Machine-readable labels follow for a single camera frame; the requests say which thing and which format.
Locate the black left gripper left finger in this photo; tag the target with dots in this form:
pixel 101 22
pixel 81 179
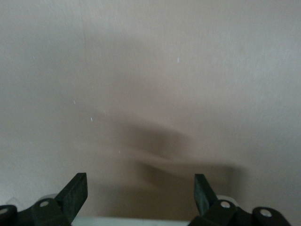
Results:
pixel 73 197

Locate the brown table mat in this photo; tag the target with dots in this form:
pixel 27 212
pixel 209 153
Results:
pixel 150 70

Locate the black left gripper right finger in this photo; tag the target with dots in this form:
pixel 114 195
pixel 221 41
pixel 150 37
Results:
pixel 204 197

